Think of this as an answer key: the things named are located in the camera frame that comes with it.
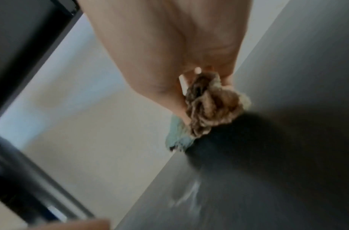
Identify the dark metal shelf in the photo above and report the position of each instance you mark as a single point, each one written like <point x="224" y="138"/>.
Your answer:
<point x="276" y="157"/>

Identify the green and pink cleaning cloth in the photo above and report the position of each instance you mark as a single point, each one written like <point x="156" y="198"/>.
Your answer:
<point x="214" y="105"/>

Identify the person's right hand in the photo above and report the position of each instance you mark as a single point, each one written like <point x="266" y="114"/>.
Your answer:
<point x="168" y="45"/>

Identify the person's left hand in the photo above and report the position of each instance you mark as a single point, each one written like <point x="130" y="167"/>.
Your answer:
<point x="86" y="225"/>

